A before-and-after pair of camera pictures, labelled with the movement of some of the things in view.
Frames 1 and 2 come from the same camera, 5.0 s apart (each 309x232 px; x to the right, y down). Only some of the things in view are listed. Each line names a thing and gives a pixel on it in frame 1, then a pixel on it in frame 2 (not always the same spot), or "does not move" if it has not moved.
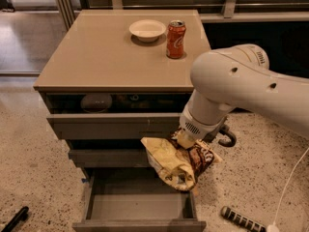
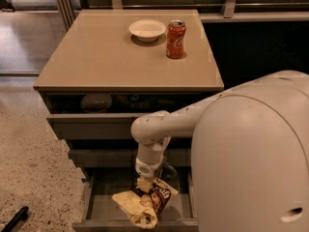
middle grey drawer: x=111 y=158 does not move
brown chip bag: x=177 y=165 -> x=144 y=208
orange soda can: x=176 y=39 does not move
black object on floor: x=19 y=217 does not move
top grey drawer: x=117 y=126 does not move
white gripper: x=200 y=127 -> x=146 y=169
